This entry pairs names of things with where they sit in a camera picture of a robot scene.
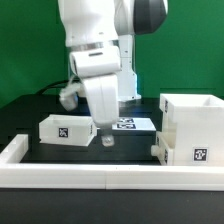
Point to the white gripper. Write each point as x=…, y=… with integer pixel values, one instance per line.
x=97, y=70

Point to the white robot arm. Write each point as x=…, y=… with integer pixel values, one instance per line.
x=100, y=38

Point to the white front drawer tray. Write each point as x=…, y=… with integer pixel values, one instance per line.
x=162, y=150

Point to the white marker tag sheet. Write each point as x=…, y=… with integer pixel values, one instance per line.
x=133, y=123

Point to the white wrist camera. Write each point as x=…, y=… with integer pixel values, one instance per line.
x=68, y=95

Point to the white drawer tray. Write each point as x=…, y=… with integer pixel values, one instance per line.
x=67, y=130
x=162, y=150

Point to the white drawer cabinet box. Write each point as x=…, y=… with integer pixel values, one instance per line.
x=193, y=126

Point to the white U-shaped border frame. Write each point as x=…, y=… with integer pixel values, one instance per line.
x=14, y=173

